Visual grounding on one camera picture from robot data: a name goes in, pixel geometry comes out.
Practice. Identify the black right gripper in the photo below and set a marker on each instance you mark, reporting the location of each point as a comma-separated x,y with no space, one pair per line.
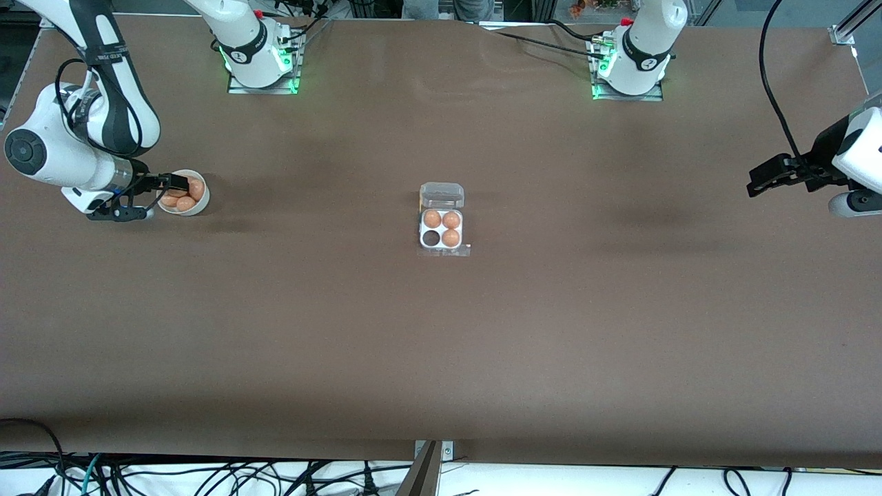
146,183

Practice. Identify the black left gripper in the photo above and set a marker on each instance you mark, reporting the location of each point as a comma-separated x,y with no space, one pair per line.
817,157

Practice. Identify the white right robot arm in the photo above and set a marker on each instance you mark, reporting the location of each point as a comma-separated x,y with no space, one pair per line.
48,155

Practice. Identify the clear plastic egg box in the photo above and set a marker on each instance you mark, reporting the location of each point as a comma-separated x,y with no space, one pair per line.
442,194

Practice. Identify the white round bowl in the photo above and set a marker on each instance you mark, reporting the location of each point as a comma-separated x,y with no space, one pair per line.
204,204

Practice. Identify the small orange object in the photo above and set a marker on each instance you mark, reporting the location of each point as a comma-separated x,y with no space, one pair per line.
577,8

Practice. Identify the person in blue jeans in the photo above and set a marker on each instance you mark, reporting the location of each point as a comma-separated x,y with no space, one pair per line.
420,7

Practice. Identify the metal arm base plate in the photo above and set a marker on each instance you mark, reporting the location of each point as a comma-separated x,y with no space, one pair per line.
654,95
238,88

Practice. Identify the small silver mounting bracket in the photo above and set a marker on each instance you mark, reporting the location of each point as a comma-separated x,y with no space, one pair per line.
448,451

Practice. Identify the dark metal post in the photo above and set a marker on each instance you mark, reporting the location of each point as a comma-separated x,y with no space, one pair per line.
422,479

